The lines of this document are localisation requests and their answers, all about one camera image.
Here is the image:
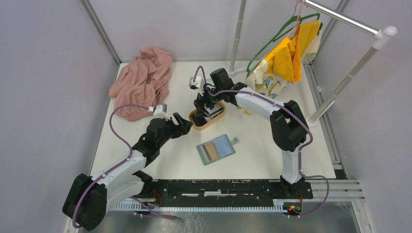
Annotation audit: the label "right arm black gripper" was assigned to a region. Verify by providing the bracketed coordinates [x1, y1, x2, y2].
[193, 83, 223, 118]

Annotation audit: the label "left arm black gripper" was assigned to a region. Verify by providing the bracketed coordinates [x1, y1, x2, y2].
[157, 112, 192, 148]

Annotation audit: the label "yellow oval card tray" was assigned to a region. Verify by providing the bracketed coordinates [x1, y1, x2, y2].
[189, 101, 225, 131]

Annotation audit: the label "yellow credit card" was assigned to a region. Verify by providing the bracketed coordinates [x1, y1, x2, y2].
[205, 142, 219, 161]

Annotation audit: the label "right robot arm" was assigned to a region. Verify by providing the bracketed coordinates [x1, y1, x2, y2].
[189, 68, 313, 198]

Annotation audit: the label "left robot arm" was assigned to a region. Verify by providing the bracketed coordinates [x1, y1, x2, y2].
[62, 113, 193, 231]

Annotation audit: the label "black card in tray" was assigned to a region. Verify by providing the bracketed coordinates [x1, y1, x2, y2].
[190, 114, 208, 127]

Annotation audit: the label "white striped card in tray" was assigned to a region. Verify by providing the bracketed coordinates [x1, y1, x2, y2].
[206, 103, 224, 120]

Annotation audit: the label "pink crumpled cloth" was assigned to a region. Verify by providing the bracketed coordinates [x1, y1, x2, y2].
[108, 47, 172, 122]

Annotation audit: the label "cartoon print hanging garment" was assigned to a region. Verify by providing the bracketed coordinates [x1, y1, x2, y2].
[244, 19, 323, 99]

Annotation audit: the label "yellow hanging garment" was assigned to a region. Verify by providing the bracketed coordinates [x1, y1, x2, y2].
[264, 20, 323, 83]

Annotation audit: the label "pink clothes hanger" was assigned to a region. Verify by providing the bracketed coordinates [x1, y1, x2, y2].
[286, 0, 306, 37]

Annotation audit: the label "green clothes hanger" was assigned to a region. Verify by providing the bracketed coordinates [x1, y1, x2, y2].
[246, 13, 320, 75]

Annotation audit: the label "white clothes rack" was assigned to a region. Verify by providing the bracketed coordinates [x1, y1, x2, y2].
[206, 0, 398, 128]

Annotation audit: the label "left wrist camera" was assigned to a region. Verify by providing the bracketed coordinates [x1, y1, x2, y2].
[153, 103, 169, 120]

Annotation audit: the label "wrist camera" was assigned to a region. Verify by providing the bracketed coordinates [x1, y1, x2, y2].
[153, 103, 169, 120]
[189, 76, 205, 95]

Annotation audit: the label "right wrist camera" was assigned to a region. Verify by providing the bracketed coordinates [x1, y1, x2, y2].
[189, 76, 205, 95]

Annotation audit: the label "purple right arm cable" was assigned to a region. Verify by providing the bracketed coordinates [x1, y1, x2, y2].
[192, 66, 330, 218]

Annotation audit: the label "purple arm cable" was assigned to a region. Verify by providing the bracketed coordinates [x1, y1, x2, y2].
[71, 104, 178, 229]
[192, 66, 330, 218]

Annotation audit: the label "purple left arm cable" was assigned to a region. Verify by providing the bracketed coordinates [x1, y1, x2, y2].
[71, 104, 178, 229]

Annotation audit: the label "white cable duct strip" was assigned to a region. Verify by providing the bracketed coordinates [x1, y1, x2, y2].
[109, 200, 286, 213]

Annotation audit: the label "aluminium frame rails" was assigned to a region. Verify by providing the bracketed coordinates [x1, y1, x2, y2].
[63, 178, 376, 233]

